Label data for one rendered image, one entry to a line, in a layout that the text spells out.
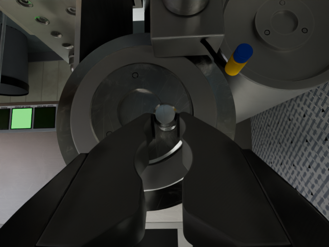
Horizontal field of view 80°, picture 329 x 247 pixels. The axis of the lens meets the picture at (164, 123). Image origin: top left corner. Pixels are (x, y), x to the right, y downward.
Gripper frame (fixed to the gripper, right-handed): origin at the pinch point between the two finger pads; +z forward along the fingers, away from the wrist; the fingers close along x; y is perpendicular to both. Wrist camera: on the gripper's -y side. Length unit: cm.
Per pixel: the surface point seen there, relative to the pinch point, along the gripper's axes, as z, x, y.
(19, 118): 32, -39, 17
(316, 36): 7.9, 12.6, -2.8
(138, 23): 210, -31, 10
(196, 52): 5.3, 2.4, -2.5
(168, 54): 5.4, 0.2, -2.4
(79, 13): 10.3, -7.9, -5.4
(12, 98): 209, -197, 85
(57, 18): 30.5, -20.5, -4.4
